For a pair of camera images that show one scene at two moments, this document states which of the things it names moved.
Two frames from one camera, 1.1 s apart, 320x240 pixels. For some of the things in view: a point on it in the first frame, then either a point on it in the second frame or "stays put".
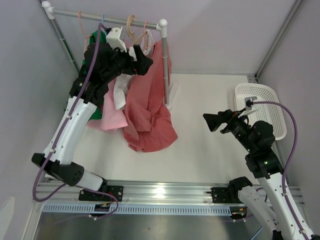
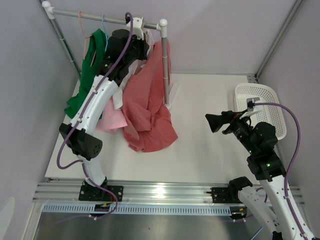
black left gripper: (140, 67) to (145, 47)
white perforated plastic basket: (274, 114) stays put
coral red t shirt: (150, 124) stays put
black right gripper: (213, 121) stays put
